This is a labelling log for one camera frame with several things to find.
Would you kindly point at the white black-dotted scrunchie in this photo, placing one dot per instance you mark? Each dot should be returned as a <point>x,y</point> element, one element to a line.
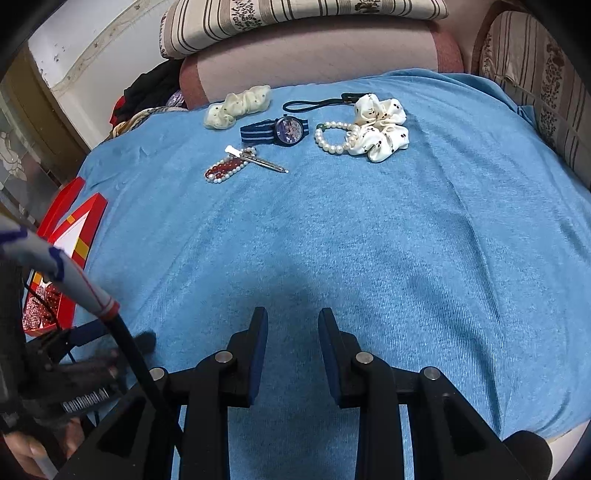
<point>378,125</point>

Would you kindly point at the plaid cloth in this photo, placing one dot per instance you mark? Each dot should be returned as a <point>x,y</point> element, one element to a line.
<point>138,118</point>

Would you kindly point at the dark clothes pile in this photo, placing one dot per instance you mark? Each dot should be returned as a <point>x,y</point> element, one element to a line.
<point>152,87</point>

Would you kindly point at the blue terry blanket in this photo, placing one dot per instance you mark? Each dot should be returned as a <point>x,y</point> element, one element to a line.
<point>369,230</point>

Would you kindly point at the person's left hand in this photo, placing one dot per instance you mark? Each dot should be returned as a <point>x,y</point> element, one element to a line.
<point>23,454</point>

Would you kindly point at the striped band wristwatch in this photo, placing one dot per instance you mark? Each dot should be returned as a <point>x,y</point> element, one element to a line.
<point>289,130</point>

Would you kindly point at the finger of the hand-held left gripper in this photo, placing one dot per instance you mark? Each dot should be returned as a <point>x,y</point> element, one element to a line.
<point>90,333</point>

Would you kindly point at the red cardboard box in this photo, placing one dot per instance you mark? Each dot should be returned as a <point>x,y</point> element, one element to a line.
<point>78,217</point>

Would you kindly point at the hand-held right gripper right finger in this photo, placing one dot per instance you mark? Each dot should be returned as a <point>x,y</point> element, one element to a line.
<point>328,355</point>

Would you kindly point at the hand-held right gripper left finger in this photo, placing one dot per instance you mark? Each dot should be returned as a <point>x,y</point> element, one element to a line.
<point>259,355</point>

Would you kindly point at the red and pearl hair clip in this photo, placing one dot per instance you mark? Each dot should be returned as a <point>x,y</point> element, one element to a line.
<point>251,150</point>

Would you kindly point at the silver hair clip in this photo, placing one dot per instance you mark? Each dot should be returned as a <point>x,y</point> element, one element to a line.
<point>258,160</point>

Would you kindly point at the cream dotted scrunchie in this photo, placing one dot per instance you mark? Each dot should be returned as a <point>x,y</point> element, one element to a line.
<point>235,108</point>

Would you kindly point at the long striped floral pillow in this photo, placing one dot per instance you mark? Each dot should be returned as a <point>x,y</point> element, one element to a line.
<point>277,18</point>

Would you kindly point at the wooden cabinet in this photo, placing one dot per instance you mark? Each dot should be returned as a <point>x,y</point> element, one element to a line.
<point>27,120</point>

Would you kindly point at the pink sofa cushion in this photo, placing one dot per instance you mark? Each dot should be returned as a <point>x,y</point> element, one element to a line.
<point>323,60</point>

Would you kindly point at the square striped floral pillow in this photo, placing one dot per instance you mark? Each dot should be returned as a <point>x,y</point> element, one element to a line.
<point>531,69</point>

